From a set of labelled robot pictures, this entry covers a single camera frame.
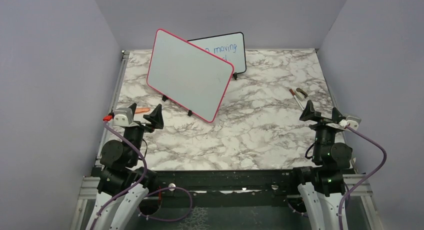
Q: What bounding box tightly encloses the black mounting rail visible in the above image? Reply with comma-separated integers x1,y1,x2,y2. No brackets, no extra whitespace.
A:
149,169,301,208

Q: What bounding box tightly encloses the white whiteboard marker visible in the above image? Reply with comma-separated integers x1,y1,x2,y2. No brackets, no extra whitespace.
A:
289,88,304,110

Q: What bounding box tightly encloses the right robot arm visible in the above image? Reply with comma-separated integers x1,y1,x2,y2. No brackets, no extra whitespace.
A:
288,100,353,230

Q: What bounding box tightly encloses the small white eraser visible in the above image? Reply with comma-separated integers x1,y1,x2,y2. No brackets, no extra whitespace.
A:
295,87,309,100

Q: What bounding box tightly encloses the black framed whiteboard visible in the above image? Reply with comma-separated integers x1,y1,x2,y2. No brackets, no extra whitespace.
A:
188,31,247,80

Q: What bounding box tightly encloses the orange marker cap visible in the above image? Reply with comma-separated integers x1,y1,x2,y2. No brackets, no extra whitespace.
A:
134,107,151,114

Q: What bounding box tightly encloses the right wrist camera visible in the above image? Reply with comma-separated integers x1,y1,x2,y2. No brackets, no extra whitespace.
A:
339,115,362,130

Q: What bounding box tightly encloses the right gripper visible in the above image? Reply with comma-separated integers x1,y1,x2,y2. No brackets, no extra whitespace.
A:
300,99,344,162

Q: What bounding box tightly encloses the pink framed whiteboard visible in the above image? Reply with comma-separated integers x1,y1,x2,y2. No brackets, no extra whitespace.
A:
146,28,235,123

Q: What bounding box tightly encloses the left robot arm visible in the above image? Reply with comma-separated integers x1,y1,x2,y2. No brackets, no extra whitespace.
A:
86,103,164,230

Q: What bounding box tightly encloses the aluminium table frame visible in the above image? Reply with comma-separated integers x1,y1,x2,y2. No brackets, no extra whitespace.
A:
71,49,373,230

